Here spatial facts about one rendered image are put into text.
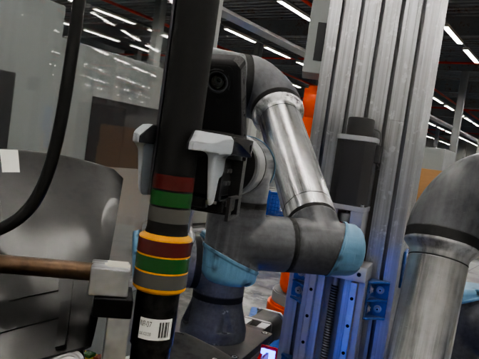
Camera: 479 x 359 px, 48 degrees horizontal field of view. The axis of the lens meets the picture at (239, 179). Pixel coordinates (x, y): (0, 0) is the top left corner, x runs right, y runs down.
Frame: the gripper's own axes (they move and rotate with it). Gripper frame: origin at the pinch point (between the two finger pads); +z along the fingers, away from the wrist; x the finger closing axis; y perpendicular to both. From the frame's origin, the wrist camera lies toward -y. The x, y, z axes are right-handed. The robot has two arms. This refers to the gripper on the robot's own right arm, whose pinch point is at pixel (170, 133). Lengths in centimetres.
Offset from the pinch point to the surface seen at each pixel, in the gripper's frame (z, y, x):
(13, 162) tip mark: -8.1, 4.7, 18.8
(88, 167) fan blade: -13.2, 4.5, 13.3
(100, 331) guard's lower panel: -110, 59, 52
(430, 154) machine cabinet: -1052, -53, -155
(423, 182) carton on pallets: -794, 3, -118
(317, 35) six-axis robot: -389, -101, 28
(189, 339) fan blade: -26.6, 25.3, 3.2
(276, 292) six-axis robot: -396, 108, 32
